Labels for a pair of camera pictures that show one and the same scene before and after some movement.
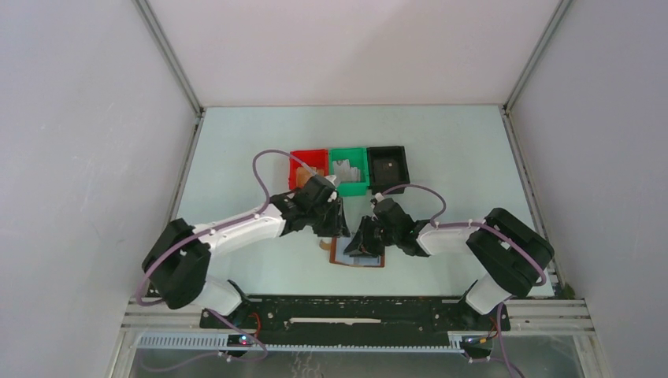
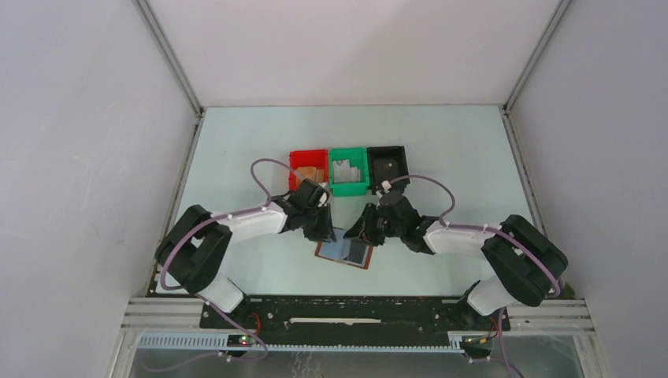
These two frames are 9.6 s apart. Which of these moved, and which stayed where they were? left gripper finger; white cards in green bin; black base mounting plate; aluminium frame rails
Moved: left gripper finger
Stayed: aluminium frame rails; white cards in green bin; black base mounting plate
